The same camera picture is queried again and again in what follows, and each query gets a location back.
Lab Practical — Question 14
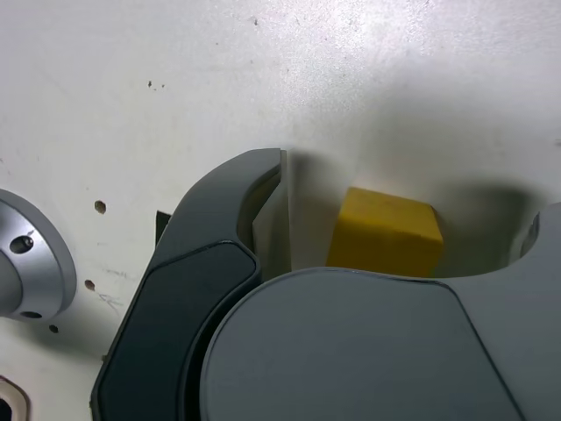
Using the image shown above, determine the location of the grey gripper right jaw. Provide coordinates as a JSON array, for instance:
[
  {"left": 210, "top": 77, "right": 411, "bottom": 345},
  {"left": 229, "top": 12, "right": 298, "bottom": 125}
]
[{"left": 192, "top": 204, "right": 561, "bottom": 421}]

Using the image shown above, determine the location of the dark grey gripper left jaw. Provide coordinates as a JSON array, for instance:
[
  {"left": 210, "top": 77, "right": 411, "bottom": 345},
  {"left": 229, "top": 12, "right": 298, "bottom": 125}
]
[{"left": 89, "top": 146, "right": 293, "bottom": 421}]

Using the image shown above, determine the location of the yellow cube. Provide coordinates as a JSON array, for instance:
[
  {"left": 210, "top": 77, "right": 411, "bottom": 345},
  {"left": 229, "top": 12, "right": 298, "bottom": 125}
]
[{"left": 324, "top": 186, "right": 444, "bottom": 280}]

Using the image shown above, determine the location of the white rounded object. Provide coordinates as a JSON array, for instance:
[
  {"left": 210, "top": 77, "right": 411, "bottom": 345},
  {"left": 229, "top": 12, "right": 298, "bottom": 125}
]
[{"left": 0, "top": 375, "right": 35, "bottom": 421}]

